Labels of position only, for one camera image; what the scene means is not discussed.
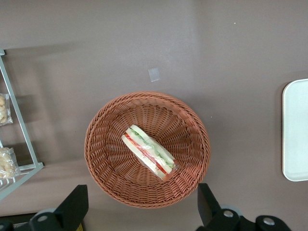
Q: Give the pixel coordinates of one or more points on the clear tape piece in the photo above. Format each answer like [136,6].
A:
[154,75]

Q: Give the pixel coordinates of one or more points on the brown woven wicker basket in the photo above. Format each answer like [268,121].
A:
[115,168]

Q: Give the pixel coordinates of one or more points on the plastic-wrapped sandwich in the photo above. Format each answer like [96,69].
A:
[149,151]

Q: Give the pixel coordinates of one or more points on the cream plastic tray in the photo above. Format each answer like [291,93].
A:
[297,130]

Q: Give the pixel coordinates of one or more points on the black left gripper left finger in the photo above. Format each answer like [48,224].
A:
[69,211]

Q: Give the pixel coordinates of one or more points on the bagged pastry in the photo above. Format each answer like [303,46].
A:
[3,110]
[6,163]

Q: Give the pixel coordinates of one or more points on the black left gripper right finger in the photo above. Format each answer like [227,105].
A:
[208,207]

